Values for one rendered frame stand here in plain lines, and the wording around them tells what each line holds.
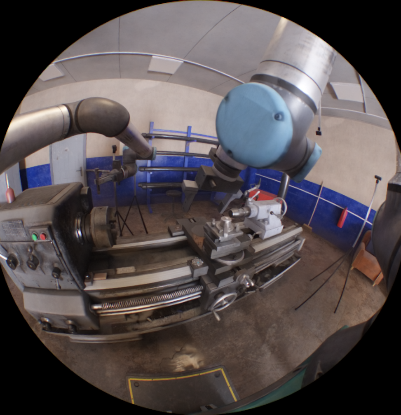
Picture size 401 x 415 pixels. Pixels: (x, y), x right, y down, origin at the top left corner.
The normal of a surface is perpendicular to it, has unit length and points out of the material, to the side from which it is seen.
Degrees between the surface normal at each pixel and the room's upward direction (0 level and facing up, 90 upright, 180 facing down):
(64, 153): 90
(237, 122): 95
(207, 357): 0
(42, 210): 45
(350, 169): 90
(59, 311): 32
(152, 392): 0
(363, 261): 90
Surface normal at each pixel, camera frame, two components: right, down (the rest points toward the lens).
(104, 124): 0.50, 0.81
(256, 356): 0.11, -0.92
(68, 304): 0.33, -0.58
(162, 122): 0.44, 0.39
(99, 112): 0.67, 0.41
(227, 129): -0.79, 0.22
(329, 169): -0.89, 0.07
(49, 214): 0.40, -0.38
